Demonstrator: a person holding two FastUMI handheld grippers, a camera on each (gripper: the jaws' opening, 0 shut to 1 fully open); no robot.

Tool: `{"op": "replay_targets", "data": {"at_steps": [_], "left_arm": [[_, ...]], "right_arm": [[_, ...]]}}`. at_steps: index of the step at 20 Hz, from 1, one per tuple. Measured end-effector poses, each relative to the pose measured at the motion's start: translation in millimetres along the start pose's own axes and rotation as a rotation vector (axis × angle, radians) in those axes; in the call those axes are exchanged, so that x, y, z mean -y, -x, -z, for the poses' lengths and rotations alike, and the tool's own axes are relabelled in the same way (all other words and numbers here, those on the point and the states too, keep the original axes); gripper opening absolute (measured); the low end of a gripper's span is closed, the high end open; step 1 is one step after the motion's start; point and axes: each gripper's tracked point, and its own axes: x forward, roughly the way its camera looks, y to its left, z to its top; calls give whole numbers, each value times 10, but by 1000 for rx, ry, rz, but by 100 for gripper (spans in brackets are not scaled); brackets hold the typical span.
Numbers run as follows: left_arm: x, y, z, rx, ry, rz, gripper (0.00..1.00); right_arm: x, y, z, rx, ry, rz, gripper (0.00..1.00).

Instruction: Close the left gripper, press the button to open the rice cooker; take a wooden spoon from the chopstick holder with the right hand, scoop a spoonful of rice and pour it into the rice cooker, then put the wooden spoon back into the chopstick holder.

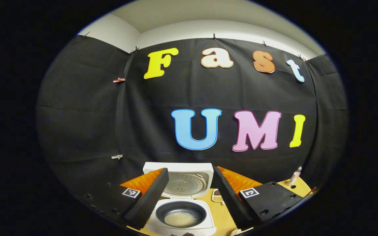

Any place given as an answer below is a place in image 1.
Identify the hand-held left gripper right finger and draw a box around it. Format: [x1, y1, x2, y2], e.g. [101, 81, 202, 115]
[213, 166, 308, 230]

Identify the white divided bean dish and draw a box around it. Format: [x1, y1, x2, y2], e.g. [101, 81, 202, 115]
[212, 189, 225, 205]

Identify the white rice cooker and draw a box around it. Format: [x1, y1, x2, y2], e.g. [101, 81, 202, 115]
[142, 162, 217, 236]

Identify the black backdrop cloth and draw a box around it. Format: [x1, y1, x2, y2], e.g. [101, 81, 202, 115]
[36, 34, 348, 210]

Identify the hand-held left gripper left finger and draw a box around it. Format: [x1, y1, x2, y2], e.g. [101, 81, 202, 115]
[77, 168, 170, 230]

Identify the white rice heap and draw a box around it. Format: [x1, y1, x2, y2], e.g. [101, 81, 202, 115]
[164, 211, 198, 227]

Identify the clear bottle with pink label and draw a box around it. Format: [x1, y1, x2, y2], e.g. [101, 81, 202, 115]
[287, 166, 303, 187]

